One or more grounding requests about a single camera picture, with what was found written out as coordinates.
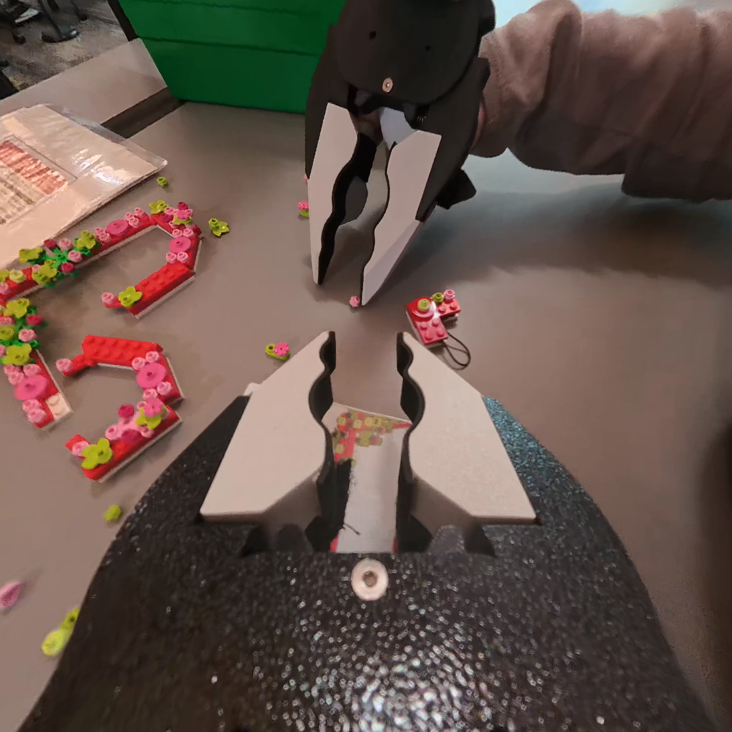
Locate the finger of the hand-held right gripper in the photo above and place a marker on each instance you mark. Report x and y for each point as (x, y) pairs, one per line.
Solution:
(329, 171)
(409, 183)

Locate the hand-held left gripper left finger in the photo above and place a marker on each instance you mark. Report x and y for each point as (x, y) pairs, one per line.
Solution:
(269, 452)

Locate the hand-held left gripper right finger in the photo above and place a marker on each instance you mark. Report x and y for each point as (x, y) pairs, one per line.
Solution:
(463, 457)

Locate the person's right forearm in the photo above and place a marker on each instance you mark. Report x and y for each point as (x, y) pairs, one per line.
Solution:
(600, 86)

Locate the lego instruction booklet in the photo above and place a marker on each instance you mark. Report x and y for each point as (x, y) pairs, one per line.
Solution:
(371, 503)

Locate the lime lego leaf piece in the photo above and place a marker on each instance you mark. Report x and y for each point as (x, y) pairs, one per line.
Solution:
(218, 227)

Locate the lime lego stem piece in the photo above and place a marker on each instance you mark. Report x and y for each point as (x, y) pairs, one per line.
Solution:
(57, 635)

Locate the small pink lego piece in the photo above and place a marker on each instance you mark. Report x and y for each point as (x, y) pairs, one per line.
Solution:
(10, 595)

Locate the clear bag with paper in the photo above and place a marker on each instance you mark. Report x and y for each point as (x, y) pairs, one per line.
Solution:
(86, 166)

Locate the black office chair base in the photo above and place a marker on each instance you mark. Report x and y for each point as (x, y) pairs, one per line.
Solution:
(54, 20)

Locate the small lego heart frame segment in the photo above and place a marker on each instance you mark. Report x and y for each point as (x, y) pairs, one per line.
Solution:
(120, 349)

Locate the large lego heart frame segment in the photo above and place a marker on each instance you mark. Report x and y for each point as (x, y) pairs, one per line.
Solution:
(166, 286)

